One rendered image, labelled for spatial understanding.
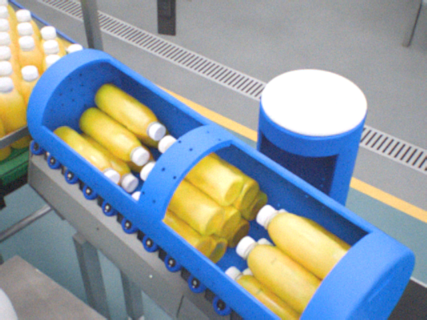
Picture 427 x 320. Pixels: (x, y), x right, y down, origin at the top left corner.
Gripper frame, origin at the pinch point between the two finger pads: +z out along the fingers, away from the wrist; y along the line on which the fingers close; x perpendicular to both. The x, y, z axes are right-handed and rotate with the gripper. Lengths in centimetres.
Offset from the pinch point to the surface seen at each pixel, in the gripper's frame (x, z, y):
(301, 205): 27, 42, -2
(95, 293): -31, 114, -24
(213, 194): 9.3, 35.0, 6.7
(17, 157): -49, 61, -24
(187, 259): 6.2, 43.2, 17.3
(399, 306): 71, 130, -52
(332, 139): 34, 46, -32
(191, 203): 5.1, 37.3, 8.0
